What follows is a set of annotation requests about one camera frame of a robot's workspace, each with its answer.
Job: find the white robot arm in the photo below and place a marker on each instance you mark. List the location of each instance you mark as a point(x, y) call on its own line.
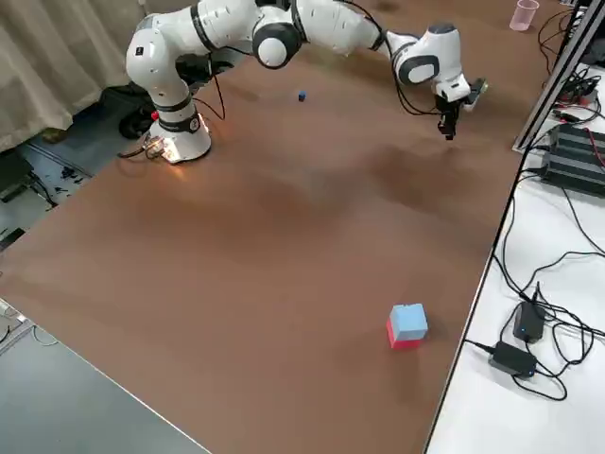
point(331, 23)

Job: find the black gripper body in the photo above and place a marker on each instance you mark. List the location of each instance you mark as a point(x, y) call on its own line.
point(449, 110)

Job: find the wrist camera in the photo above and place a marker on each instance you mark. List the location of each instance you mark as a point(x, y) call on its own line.
point(476, 97)

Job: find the black finned power supply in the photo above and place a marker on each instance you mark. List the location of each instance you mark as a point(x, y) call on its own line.
point(576, 156)

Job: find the aluminium frame post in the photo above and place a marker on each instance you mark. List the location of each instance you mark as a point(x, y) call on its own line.
point(554, 75)

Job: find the red and blue box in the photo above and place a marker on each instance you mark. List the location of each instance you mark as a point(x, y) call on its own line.
point(409, 321)

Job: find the pink plastic cup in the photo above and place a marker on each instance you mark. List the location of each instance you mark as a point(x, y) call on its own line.
point(524, 16)

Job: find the beige curtain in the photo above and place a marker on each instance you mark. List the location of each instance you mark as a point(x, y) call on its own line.
point(47, 57)

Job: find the black power adapter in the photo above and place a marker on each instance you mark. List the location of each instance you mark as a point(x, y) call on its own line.
point(513, 358)
point(528, 324)

